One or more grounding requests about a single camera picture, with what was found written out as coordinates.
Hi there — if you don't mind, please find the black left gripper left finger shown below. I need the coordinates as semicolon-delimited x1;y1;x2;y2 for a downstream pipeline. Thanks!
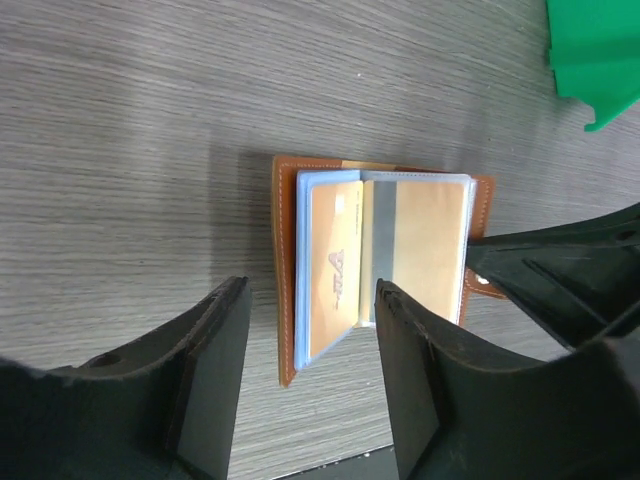
1;277;252;479

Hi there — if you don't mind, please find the green plastic bin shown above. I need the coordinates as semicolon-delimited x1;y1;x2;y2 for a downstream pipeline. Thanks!
546;0;639;133

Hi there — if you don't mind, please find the gold credit card left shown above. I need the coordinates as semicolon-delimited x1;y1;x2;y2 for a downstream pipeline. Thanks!
310;180;363;358

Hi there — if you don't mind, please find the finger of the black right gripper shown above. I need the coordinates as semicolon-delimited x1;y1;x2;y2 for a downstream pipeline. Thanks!
467;205;639;349

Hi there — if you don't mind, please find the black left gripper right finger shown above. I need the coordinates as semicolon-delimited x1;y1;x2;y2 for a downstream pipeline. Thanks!
375;280;639;479

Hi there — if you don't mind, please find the brown leather card holder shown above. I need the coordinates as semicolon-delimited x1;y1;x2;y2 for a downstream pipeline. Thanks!
271;155;498;386

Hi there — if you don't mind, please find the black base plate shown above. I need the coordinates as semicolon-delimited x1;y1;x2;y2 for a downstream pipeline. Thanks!
277;445;399;480

